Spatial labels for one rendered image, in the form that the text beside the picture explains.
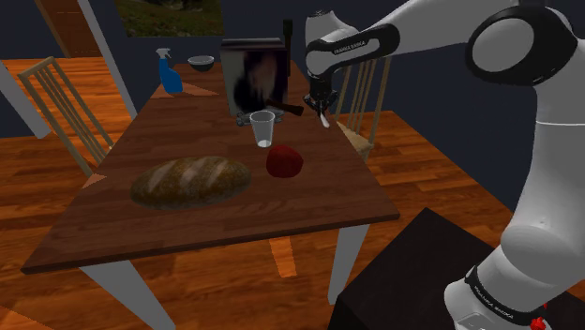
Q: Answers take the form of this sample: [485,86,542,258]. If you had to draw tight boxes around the black tall slim object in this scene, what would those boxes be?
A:
[281,18,294,80]

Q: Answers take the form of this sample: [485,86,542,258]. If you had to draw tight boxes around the light wooden chair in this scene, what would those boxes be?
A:
[16,55,116,189]
[335,56,394,162]

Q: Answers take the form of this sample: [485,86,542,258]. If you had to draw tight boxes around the clear drinking glass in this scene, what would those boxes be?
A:
[248,110,277,149]

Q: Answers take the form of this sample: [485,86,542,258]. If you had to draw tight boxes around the red apple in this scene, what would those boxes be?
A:
[265,144,305,179]

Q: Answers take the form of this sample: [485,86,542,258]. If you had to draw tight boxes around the grey metal kitchen tool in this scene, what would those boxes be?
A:
[234,110,286,128]

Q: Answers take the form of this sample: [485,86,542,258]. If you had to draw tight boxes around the dark bowl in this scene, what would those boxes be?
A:
[187,54,216,73]

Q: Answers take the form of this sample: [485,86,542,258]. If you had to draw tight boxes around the blue spray bottle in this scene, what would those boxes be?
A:
[155,47,185,96]

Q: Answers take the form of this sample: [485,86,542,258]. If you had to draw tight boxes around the brown bread loaf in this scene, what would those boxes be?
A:
[129,156,253,211]

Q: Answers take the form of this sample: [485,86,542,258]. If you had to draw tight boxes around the wooden table with grey legs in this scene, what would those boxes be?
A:
[20,59,402,330]

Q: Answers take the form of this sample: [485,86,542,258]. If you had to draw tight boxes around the dark robot stand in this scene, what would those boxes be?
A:
[326,207,585,330]

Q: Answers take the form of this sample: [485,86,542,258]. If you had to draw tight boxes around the dark handled kitchen tool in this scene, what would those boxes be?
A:
[266,97,306,117]

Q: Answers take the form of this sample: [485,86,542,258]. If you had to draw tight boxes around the green landscape wall picture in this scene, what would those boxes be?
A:
[113,0,226,38]

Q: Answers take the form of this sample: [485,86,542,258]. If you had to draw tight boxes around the brown door with grey frame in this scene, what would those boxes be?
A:
[33,0,139,121]

